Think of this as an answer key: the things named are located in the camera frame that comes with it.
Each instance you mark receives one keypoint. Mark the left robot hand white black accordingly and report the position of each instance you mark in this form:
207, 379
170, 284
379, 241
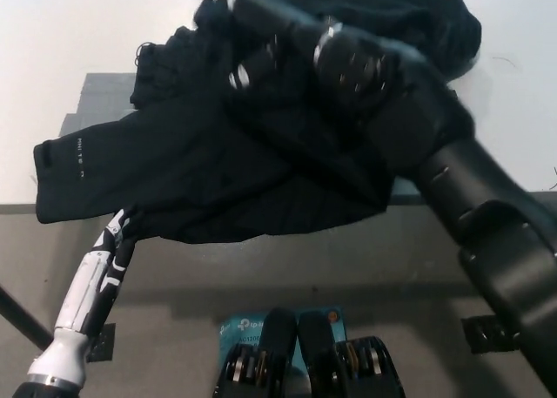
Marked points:
93, 280

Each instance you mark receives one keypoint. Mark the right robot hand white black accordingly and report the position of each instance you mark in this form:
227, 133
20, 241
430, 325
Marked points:
278, 45

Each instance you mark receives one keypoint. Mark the black jacket with orange logo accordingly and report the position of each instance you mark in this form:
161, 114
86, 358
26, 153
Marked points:
196, 167

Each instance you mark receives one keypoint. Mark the black table leg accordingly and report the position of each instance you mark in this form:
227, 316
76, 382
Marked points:
22, 319

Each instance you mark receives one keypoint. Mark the teal tp-link box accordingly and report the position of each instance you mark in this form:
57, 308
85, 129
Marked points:
243, 328

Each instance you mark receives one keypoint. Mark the grey table mat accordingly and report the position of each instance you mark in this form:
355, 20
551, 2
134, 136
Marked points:
100, 97

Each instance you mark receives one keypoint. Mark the thin dark thread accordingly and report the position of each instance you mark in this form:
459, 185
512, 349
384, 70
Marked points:
507, 60
553, 182

